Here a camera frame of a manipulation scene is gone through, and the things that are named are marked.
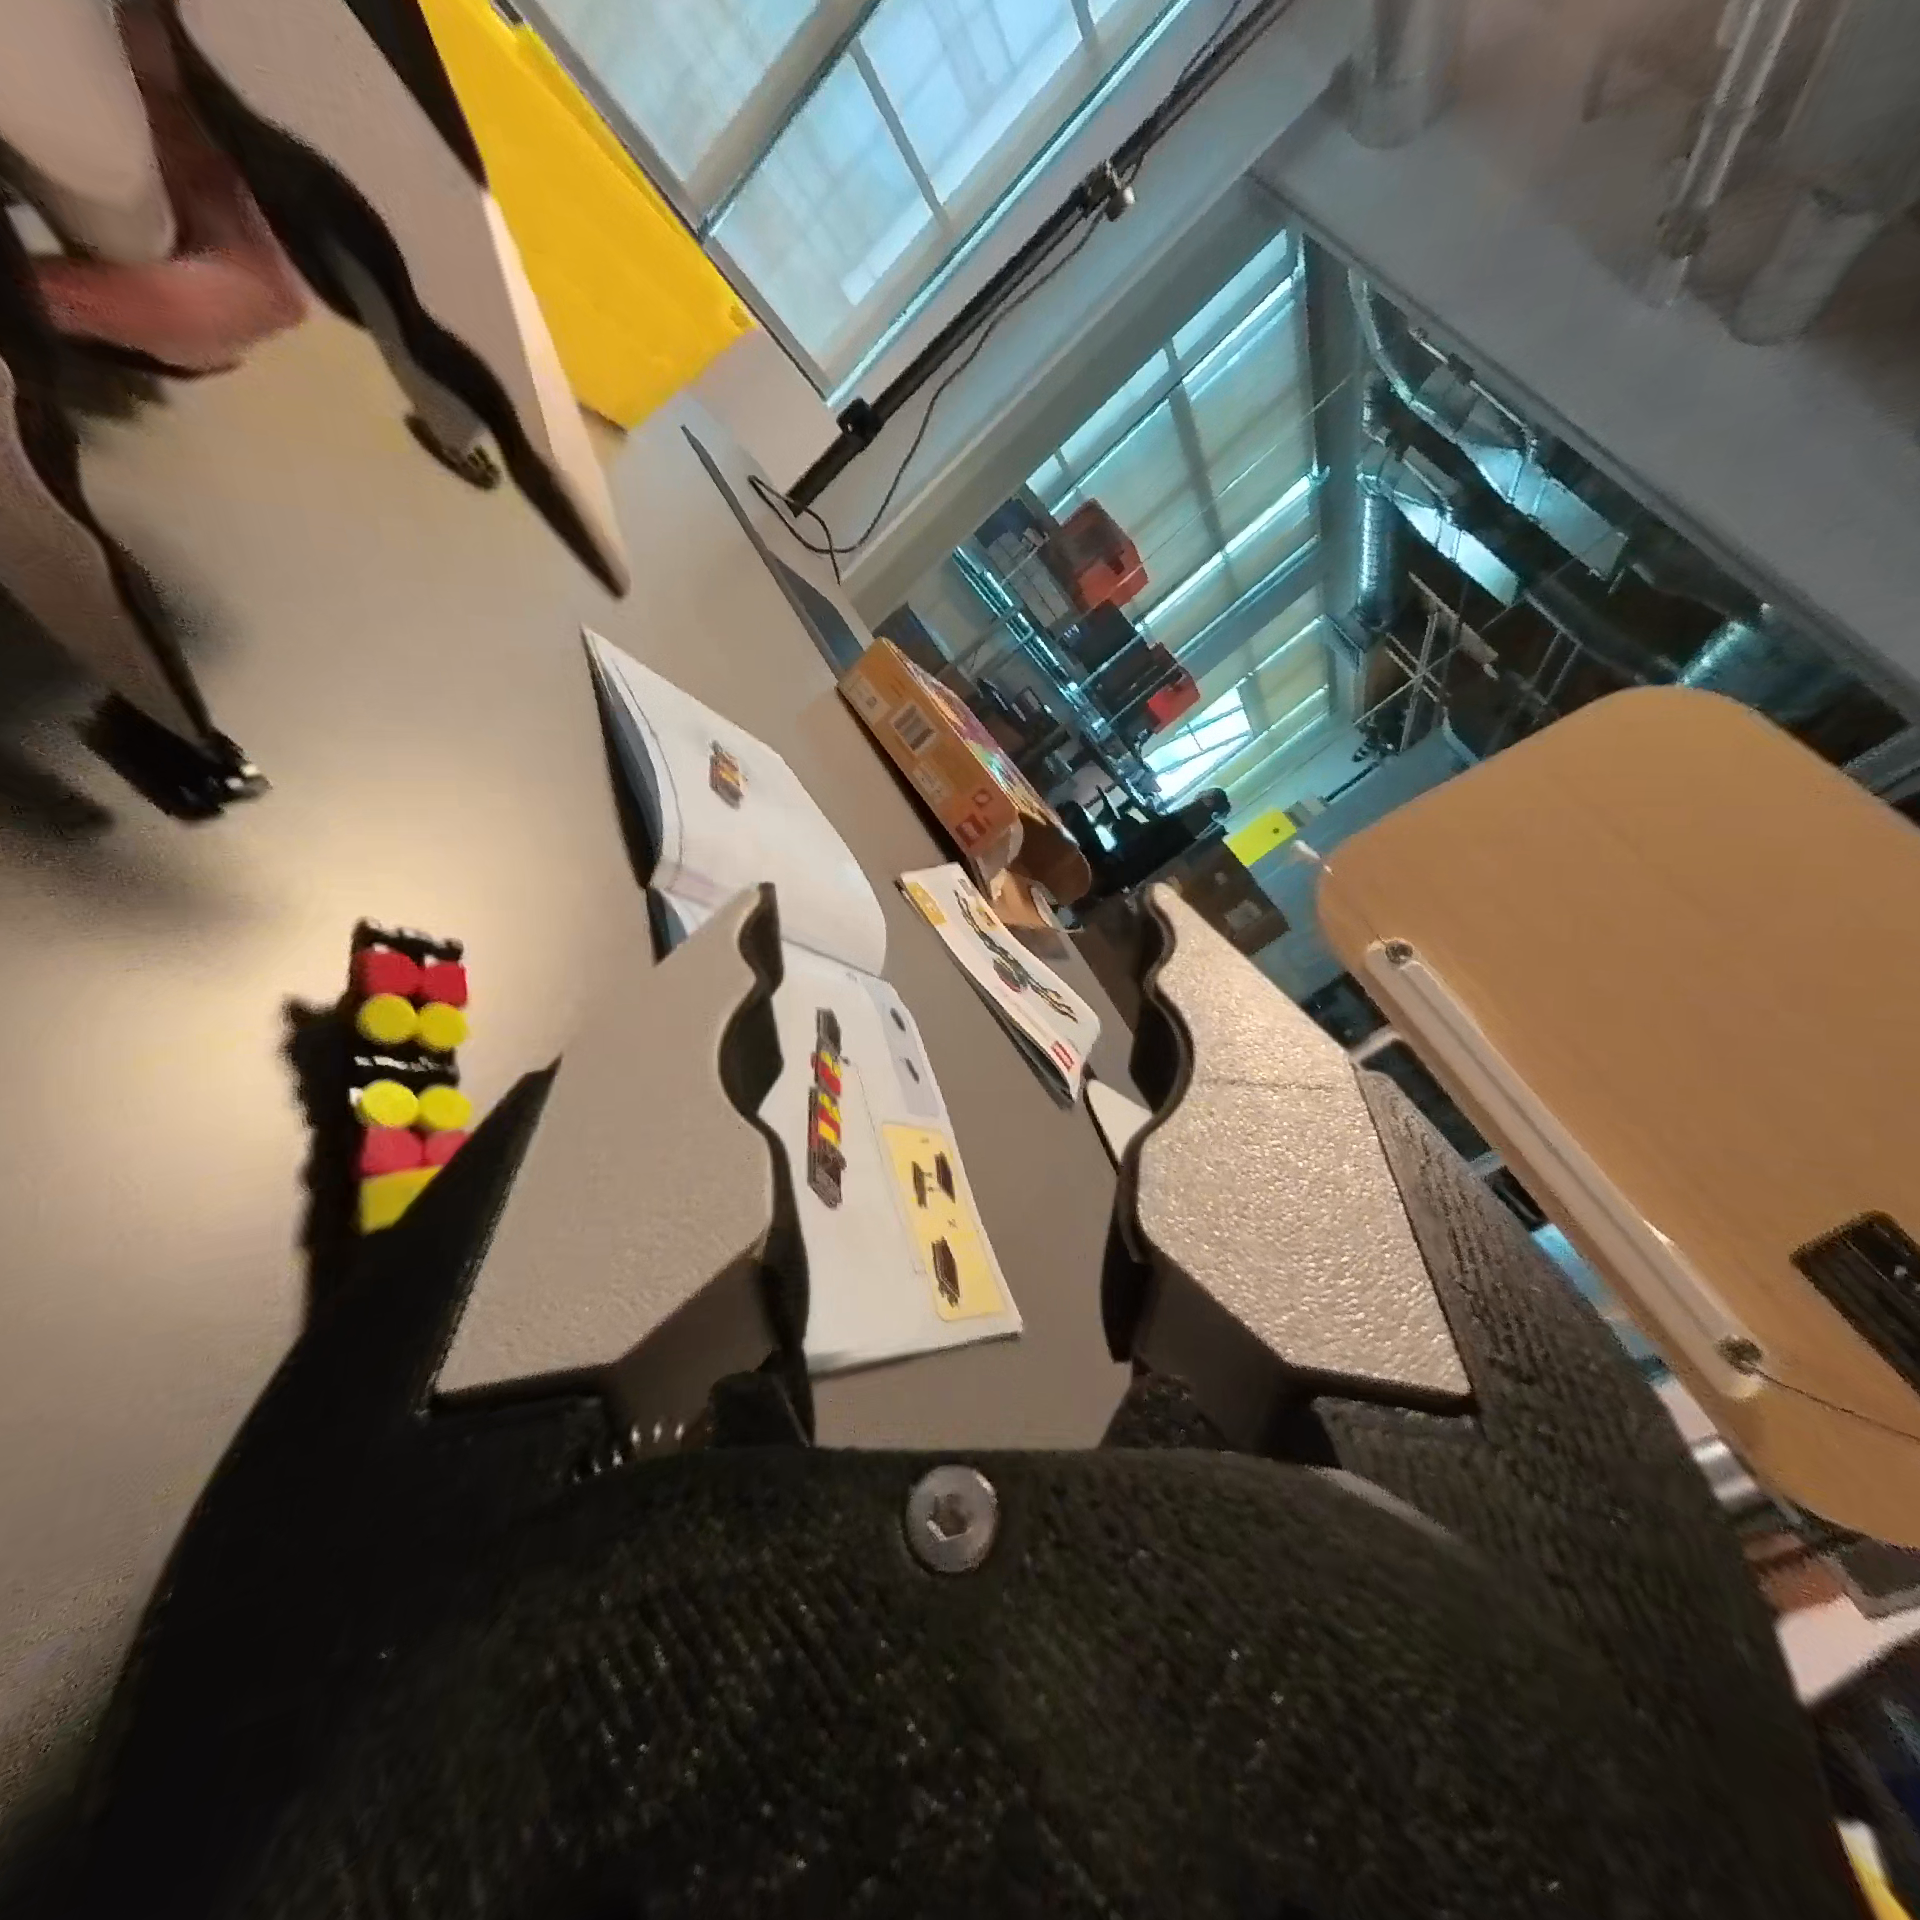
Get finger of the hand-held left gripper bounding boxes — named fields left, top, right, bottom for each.
left=0, top=360, right=272, bottom=824
left=157, top=0, right=633, bottom=594

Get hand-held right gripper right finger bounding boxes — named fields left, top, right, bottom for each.
left=1102, top=884, right=1475, bottom=1457

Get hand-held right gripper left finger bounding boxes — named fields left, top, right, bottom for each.
left=430, top=884, right=817, bottom=1448

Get red yellow black lego build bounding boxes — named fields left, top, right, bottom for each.
left=285, top=921, right=473, bottom=1239

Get small lego instruction leaflet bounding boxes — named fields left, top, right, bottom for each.
left=895, top=864, right=1102, bottom=1109

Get open lego instruction booklet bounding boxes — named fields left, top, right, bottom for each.
left=581, top=628, right=1025, bottom=1380

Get orange lego box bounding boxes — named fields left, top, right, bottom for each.
left=835, top=637, right=1092, bottom=904

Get person's left hand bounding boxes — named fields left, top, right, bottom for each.
left=37, top=46, right=307, bottom=369

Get yellow plastic bin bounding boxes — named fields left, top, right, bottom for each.
left=417, top=0, right=760, bottom=430

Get black stand pole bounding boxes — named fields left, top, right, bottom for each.
left=786, top=0, right=1298, bottom=513

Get metal storage shelf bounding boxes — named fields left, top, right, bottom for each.
left=952, top=494, right=1203, bottom=812

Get black cable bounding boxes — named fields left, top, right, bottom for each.
left=743, top=195, right=1112, bottom=589

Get silver ventilation duct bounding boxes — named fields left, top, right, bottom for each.
left=1340, top=270, right=1413, bottom=640

